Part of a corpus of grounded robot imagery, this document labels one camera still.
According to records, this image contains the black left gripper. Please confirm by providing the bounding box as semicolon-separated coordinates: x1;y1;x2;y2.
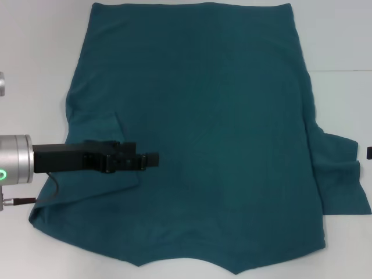
32;140;160;175

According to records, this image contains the teal blue t-shirt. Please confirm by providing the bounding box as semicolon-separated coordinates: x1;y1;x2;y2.
28;2;372;276

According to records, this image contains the dark red gripper cable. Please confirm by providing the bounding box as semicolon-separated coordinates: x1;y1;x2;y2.
4;173;60;206

